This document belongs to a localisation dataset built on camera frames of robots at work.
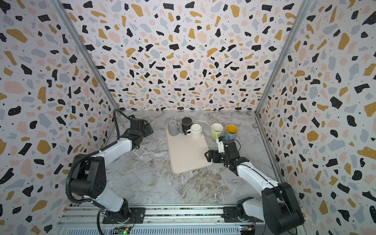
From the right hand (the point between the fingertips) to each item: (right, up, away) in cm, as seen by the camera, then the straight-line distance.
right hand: (212, 154), depth 88 cm
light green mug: (+4, +14, +13) cm, 19 cm away
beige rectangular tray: (-16, -2, +10) cm, 19 cm away
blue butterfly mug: (+14, +13, +9) cm, 20 cm away
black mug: (-17, +19, +16) cm, 30 cm away
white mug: (-10, +13, +13) cm, 21 cm away
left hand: (-42, +15, +6) cm, 45 cm away
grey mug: (-25, +14, +13) cm, 32 cm away
